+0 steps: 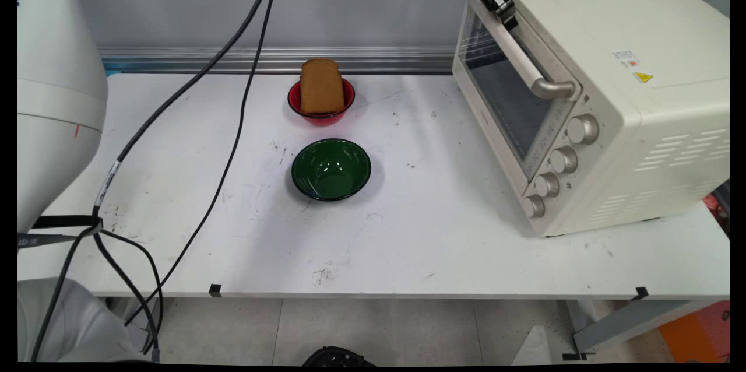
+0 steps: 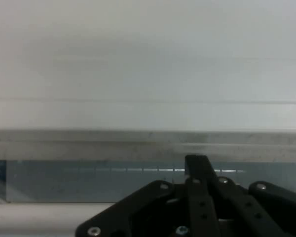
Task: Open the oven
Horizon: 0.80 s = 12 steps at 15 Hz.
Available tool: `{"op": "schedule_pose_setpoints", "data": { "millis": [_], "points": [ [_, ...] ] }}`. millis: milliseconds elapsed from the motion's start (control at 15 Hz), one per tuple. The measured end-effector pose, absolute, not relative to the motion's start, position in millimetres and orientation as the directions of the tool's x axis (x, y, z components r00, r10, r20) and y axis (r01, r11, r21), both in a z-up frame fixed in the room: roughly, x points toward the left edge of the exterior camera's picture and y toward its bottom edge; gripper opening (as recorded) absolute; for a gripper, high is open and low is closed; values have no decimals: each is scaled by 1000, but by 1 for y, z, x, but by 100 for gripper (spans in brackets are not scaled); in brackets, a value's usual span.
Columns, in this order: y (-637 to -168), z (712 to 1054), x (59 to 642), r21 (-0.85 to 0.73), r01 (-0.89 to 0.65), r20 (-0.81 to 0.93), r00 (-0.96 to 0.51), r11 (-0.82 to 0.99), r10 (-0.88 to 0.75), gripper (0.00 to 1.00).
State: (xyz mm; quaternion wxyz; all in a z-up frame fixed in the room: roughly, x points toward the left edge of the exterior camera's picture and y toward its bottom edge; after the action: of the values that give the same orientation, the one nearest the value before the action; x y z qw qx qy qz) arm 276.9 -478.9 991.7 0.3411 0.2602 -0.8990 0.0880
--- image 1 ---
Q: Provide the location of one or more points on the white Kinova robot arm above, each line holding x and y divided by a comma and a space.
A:
55, 98

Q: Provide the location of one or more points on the white red label sticker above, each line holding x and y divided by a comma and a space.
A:
626, 58

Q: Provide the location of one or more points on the large silver oven knob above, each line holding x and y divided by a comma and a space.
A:
583, 129

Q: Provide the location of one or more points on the yellow warning sticker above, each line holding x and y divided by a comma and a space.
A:
643, 77

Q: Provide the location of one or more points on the brown bread slice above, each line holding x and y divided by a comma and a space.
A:
322, 86

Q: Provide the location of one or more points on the cream toaster oven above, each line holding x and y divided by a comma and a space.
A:
653, 127

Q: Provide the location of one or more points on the red bowl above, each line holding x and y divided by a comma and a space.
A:
322, 118

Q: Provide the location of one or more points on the green bowl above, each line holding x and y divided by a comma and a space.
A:
331, 169

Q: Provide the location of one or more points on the red object behind table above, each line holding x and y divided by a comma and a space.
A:
715, 209

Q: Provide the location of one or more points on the black tape piece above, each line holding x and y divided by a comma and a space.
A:
641, 293
215, 289

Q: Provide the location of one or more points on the grey table leg brace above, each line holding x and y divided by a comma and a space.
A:
629, 322

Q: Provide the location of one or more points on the orange box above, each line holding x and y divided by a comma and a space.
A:
696, 334

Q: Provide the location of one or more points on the black object on floor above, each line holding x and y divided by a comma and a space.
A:
338, 356

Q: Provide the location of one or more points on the blue plastic packaging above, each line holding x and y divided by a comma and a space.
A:
111, 70

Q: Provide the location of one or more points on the grey table leg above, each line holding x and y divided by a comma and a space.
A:
135, 308

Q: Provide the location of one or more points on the aluminium rail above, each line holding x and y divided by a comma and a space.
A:
379, 60

